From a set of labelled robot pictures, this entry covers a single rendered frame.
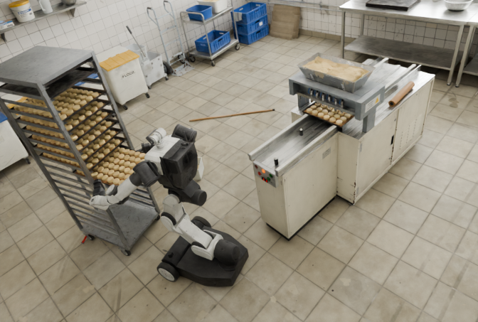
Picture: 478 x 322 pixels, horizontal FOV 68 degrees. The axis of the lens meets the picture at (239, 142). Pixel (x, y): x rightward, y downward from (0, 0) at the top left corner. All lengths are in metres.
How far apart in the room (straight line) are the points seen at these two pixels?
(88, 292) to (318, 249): 2.01
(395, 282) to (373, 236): 0.44
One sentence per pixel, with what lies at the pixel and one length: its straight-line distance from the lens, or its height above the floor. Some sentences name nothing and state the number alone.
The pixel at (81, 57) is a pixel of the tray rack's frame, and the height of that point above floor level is 1.82.
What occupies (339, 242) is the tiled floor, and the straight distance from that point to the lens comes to 3.32.
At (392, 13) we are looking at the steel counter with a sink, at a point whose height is 0.87.
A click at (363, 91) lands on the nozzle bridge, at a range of 2.94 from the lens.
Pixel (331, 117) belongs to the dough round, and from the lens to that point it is 3.12.
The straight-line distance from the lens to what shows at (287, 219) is 3.04.
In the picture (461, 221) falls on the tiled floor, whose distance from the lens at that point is 3.69.
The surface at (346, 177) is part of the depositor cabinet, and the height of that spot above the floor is 0.37.
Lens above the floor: 2.66
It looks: 37 degrees down
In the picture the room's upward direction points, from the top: 10 degrees counter-clockwise
